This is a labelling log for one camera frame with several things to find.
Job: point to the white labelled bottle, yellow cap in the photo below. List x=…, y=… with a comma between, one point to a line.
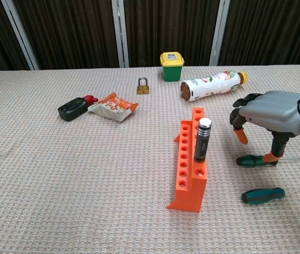
x=211, y=86

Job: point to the green and black screwdriver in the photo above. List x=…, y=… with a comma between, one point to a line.
x=248, y=160

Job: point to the pink woven tablecloth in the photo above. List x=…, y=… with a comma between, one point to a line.
x=73, y=172

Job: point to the black metal precision screwdriver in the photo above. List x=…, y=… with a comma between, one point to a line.
x=202, y=143

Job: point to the brass padlock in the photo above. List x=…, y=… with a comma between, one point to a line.
x=143, y=89

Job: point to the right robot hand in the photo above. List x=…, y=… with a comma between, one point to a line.
x=272, y=111

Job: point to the black bottle with red cap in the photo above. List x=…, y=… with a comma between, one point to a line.
x=71, y=109

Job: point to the orange and white snack packet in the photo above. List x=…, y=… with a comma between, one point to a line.
x=113, y=108

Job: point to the grey partition post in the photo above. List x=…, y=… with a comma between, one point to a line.
x=120, y=34
x=220, y=31
x=20, y=34

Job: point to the orange perforated block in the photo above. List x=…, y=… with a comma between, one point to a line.
x=189, y=190

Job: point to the green tub with yellow lid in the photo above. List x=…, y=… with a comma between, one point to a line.
x=171, y=71

